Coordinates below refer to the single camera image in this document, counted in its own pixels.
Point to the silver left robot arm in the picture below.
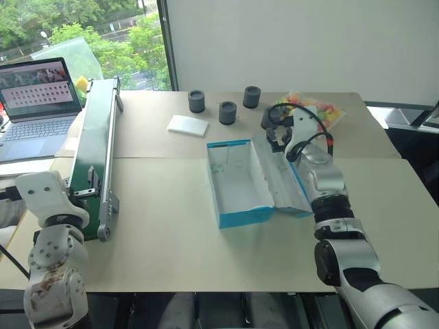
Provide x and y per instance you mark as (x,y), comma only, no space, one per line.
(51,260)

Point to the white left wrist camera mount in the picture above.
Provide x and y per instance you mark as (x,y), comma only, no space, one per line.
(41,198)

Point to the yellow green plush toy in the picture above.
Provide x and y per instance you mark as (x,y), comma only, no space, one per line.
(82,83)

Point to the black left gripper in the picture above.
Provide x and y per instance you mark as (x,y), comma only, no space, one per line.
(79,197)

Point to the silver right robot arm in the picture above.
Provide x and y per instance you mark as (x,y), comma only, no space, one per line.
(326,171)

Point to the blue cardboard box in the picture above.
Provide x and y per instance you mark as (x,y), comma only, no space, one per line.
(240,185)

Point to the dark window frame post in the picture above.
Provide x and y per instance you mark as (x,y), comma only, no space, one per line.
(168,44)

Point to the translucent green plastic sheet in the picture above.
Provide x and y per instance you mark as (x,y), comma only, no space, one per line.
(68,51)

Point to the white flat tissue pack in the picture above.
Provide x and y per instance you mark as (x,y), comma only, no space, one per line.
(188,125)

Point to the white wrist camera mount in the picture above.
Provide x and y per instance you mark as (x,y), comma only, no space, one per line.
(41,198)
(303,128)

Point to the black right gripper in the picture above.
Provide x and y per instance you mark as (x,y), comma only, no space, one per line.
(278,140)

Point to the green conveyor belt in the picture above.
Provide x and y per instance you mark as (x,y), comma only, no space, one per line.
(92,137)

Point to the grey open laptop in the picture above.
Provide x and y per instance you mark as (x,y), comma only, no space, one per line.
(37,133)

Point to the bag of colourful candy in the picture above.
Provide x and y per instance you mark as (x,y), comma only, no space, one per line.
(329,113)

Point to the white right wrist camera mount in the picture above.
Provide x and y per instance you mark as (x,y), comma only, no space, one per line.
(303,128)

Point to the dark grey cylinder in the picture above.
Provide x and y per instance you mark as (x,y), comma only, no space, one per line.
(227,113)
(251,98)
(196,102)

